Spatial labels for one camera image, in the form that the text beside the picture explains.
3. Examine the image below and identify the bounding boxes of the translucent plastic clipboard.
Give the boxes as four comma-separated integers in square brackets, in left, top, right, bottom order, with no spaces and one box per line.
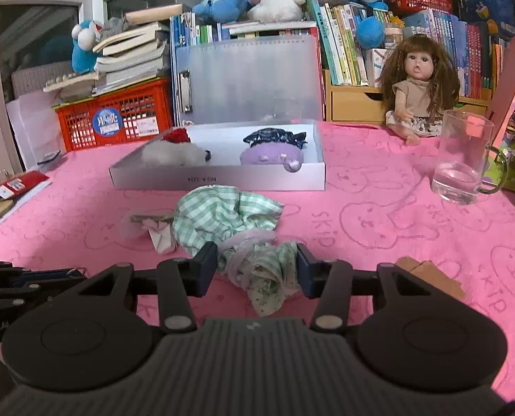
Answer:
[171,35,324,127]

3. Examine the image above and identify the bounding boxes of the red packet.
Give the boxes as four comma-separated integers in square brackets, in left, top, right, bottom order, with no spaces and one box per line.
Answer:
[0,171,51,201]

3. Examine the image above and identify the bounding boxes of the pale floral doll dress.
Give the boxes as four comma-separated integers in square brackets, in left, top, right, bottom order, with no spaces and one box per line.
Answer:
[216,231,302,318]

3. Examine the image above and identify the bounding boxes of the row of red and blue books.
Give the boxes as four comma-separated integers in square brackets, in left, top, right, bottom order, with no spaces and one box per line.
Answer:
[402,8,510,101]

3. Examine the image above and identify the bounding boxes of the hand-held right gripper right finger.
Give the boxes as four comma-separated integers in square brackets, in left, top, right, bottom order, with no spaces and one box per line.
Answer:
[295,243,430,334]

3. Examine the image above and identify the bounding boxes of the blue printed carton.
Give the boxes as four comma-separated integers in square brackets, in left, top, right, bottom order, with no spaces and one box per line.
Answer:
[458,0,515,41]

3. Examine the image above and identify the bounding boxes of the clear glass mug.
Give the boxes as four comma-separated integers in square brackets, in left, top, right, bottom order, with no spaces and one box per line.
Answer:
[430,109,510,206]

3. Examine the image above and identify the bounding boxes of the red plastic crate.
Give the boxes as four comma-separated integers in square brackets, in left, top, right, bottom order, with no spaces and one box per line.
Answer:
[54,78,174,153]

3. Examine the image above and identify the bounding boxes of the grey knitted cloth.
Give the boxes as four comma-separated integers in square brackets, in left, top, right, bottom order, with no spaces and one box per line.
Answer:
[103,16,129,36]

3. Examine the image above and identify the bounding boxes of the blue and white cat plush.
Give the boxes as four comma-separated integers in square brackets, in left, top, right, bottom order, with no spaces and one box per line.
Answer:
[70,19,107,75]

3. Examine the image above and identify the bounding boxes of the brown cardboard piece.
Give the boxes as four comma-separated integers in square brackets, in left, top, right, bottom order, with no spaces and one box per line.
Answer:
[395,257,467,301]

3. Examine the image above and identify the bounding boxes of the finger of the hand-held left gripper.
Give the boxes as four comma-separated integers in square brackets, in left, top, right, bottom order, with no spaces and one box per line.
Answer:
[0,260,88,290]
[0,288,40,319]

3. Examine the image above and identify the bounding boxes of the small pink tulle garment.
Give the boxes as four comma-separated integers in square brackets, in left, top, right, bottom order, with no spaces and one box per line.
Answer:
[119,214,181,255]

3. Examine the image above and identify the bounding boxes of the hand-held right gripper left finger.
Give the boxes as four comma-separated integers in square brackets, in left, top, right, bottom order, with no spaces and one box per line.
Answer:
[85,243,219,334]

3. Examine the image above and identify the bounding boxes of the green checked cloth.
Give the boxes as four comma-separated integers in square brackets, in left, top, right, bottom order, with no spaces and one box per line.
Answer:
[171,184,285,257]

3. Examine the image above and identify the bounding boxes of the small clear plastic jar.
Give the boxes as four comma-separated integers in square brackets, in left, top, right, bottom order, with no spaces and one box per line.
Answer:
[383,21,405,49]

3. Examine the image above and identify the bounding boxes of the stack of worn books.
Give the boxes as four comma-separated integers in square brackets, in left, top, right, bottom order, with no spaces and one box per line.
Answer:
[44,3,185,101]

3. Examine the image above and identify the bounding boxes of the row of children's books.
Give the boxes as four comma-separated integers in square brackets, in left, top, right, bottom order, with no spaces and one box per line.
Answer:
[305,0,385,88]

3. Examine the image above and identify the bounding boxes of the pink rabbit print towel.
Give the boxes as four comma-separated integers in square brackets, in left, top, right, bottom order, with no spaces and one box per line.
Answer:
[0,120,515,405]

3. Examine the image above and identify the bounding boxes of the grey plush with red hat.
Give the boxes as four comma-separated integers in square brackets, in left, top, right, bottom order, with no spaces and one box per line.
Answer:
[139,128,213,168]

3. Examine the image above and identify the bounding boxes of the white cardboard box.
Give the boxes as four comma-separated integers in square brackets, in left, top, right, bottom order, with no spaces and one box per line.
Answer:
[109,119,327,192]

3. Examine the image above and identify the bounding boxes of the long-haired doll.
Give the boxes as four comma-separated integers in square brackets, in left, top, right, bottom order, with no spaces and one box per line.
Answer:
[378,35,463,146]

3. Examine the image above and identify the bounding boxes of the blue plush toy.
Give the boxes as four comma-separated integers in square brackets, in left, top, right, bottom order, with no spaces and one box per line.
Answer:
[191,0,255,25]

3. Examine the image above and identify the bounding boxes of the wooden drawer organizer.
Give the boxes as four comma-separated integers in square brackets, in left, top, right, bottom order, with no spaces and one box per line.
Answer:
[322,68,495,124]

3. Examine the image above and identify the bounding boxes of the purple plush toy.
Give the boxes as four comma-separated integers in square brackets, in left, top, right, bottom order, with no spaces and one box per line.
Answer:
[239,127,308,174]

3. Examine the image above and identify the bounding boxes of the grey ribbed basket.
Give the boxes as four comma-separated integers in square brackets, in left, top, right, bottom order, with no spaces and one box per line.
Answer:
[11,62,75,99]

